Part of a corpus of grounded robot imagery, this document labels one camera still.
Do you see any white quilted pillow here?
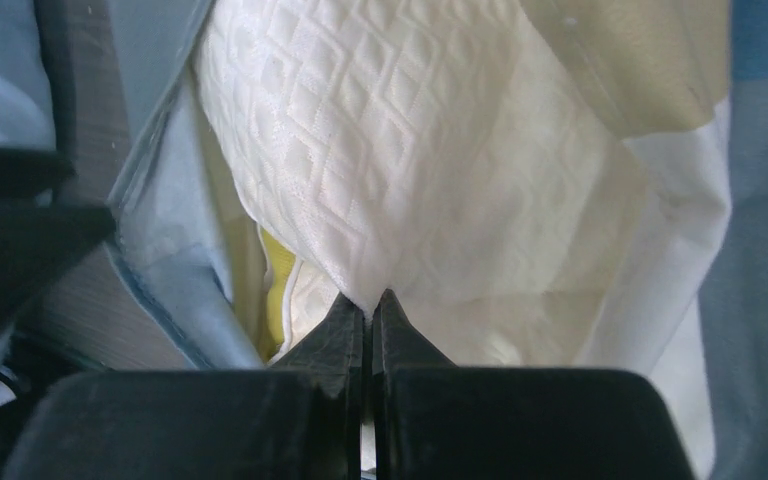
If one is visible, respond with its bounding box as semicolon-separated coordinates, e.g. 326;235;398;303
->
193;0;650;369

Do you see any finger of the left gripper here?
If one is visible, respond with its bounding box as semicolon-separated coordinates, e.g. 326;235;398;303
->
0;146;74;199
0;205;115;336

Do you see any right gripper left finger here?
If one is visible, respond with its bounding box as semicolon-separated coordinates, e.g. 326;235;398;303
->
3;297;365;479

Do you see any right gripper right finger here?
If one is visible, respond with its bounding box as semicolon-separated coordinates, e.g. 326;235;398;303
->
371;291;693;479

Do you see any blue beige checkered pillow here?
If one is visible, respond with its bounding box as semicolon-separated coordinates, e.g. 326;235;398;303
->
109;1;768;479

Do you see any light blue pillow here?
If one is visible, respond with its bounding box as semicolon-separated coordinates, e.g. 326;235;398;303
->
0;0;56;151

